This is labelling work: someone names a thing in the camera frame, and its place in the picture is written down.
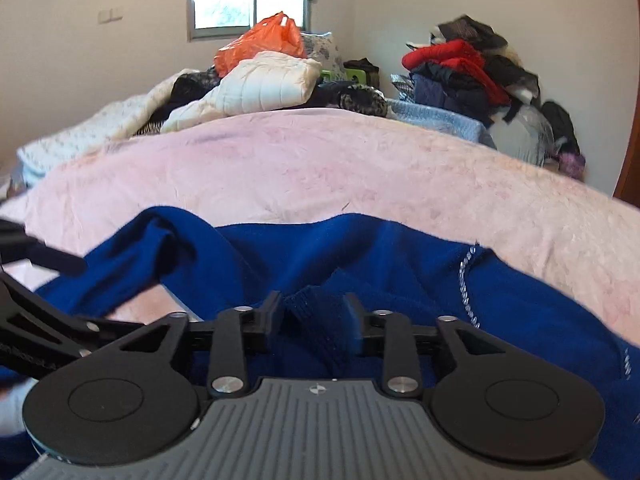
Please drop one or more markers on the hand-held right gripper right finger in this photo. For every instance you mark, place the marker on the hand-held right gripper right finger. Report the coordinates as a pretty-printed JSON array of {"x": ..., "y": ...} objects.
[{"x": 354, "y": 327}]

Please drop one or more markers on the red sweater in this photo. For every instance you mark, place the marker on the red sweater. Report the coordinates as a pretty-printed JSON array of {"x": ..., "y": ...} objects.
[{"x": 460, "y": 57}]

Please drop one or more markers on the dark clothes heap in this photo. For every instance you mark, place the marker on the dark clothes heap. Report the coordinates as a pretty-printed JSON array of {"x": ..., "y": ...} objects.
[{"x": 187, "y": 90}]

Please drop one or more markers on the blue sweater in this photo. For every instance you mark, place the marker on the blue sweater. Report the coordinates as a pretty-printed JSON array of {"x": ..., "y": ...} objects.
[{"x": 350, "y": 250}]

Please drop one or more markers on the green stool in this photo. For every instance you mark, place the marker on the green stool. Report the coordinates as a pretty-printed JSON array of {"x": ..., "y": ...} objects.
[{"x": 332, "y": 76}]

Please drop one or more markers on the purple bag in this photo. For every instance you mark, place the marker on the purple bag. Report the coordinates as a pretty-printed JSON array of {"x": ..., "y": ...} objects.
[{"x": 572, "y": 165}]

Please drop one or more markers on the window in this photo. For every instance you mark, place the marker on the window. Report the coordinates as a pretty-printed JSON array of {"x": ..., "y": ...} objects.
[{"x": 225, "y": 12}]

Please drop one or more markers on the pink floral blanket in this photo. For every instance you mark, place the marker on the pink floral blanket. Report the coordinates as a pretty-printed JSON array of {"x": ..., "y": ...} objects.
[{"x": 310, "y": 165}]

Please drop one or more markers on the black backpack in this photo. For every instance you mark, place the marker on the black backpack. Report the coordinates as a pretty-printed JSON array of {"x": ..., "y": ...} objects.
[{"x": 560, "y": 122}]

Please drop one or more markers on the light blue quilted blanket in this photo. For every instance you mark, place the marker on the light blue quilted blanket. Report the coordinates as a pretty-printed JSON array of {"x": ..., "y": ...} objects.
[{"x": 435, "y": 120}]

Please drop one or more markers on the pile of dark clothes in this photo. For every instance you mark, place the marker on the pile of dark clothes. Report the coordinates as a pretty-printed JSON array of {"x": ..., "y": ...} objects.
[{"x": 450, "y": 90}]

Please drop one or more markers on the cream patterned blanket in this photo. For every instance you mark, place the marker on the cream patterned blanket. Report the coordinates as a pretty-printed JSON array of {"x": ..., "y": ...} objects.
[{"x": 100, "y": 120}]

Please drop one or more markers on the orange plastic bag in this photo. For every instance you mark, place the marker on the orange plastic bag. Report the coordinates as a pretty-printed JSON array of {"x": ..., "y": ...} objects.
[{"x": 265, "y": 40}]

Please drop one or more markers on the floral pillow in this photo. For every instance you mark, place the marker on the floral pillow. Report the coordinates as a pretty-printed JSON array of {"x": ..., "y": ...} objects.
[{"x": 325, "y": 52}]

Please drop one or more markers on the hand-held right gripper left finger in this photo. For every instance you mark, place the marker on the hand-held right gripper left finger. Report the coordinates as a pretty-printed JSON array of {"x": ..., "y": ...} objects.
[{"x": 270, "y": 325}]

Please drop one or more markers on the grey bedding bundle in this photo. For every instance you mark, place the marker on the grey bedding bundle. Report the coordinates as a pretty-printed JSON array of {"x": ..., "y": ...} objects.
[{"x": 520, "y": 135}]

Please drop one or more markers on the white quilted pillow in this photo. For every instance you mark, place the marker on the white quilted pillow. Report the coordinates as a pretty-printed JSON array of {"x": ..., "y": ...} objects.
[{"x": 260, "y": 82}]

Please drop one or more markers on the leopard print slipper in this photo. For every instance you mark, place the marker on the leopard print slipper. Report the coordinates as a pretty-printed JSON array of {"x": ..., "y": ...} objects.
[{"x": 362, "y": 101}]

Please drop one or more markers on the brown wooden door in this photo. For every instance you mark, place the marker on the brown wooden door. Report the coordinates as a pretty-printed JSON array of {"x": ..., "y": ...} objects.
[{"x": 631, "y": 182}]

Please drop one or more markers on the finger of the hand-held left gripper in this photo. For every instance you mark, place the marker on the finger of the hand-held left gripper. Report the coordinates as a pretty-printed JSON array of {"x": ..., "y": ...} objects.
[
  {"x": 45, "y": 255},
  {"x": 60, "y": 322}
]

